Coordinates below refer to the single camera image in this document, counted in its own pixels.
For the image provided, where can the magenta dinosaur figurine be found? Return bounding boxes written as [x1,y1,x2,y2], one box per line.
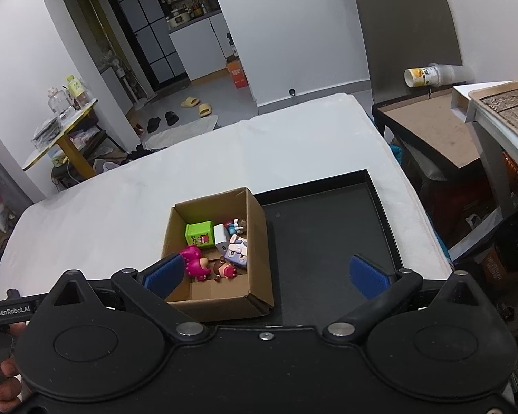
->
[180,245,211,281]

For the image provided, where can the brown haired girl figurine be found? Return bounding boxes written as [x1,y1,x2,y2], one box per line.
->
[209,257,238,282]

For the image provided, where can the white USB wall charger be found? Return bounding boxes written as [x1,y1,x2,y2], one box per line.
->
[213,223,230,255]

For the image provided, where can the lavender rabbit cube toy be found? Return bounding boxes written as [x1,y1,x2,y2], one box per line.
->
[224,235,248,268]

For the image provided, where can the red crab figurine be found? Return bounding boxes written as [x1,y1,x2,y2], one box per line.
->
[224,219,247,236]

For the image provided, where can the person's hand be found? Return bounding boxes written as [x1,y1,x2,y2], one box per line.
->
[0,322,27,413]

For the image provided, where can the green cube toy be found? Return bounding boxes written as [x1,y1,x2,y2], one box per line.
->
[185,220,215,249]

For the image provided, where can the black shallow tray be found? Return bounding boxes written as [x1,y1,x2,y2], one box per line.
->
[251,168,405,326]

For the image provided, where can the white tablecloth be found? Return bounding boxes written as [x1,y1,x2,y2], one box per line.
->
[0,93,451,300]

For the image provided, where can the brown cardboard box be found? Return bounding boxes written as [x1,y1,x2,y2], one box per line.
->
[163,187,274,322]

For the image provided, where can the black slipper left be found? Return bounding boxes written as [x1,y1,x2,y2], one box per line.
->
[147,117,161,134]

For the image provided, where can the black slipper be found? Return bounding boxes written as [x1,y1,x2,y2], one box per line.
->
[164,111,180,126]
[147,117,161,134]

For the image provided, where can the black slipper right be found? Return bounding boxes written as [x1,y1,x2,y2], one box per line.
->
[164,111,180,126]

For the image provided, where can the yellow legged side table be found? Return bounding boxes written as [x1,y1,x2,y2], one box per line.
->
[21,98,98,178]

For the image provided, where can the yellow slipper right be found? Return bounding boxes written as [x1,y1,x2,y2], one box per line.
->
[198,104,212,118]

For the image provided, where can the yellow slipper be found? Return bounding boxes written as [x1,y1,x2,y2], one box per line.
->
[180,96,200,108]
[198,104,212,118]

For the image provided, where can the yellow slipper left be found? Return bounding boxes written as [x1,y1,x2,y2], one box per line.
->
[180,96,200,108]

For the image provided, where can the yellow green bottle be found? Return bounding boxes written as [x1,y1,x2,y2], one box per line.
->
[66,75,92,108]

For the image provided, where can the clear glass jar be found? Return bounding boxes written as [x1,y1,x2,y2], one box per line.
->
[47,87,73,116]

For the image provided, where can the white side shelf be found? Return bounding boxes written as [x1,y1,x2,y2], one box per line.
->
[451,80,518,218]

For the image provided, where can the stacked paper cups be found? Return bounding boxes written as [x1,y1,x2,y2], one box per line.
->
[403,63,474,88]

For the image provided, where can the orange cardboard box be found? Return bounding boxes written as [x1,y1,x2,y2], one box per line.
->
[226,59,248,89]

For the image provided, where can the white cabinet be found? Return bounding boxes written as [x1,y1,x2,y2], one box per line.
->
[169,11,234,80]

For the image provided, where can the dark grey chair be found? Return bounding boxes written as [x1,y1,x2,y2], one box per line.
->
[356,0,479,173]

